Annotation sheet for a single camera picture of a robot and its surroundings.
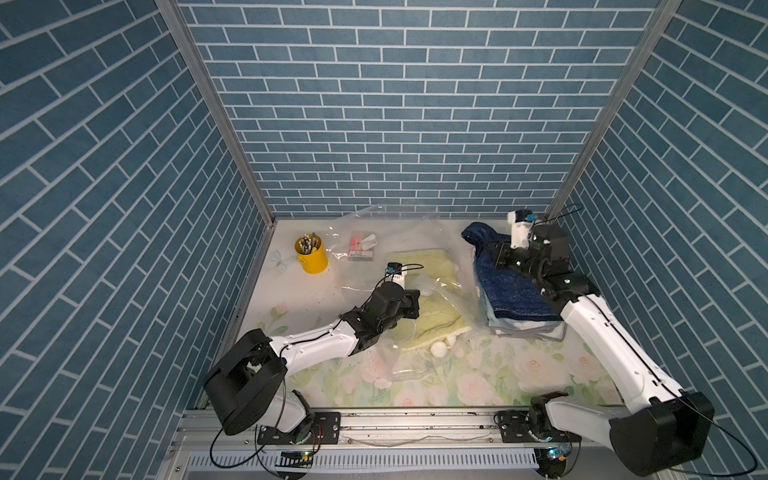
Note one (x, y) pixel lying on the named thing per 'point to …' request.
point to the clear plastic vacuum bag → (398, 228)
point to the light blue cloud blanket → (505, 318)
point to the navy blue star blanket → (511, 291)
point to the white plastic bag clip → (368, 242)
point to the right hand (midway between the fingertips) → (491, 242)
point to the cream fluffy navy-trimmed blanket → (550, 331)
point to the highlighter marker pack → (356, 251)
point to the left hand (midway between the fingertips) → (428, 296)
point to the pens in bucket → (308, 243)
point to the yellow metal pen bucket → (311, 254)
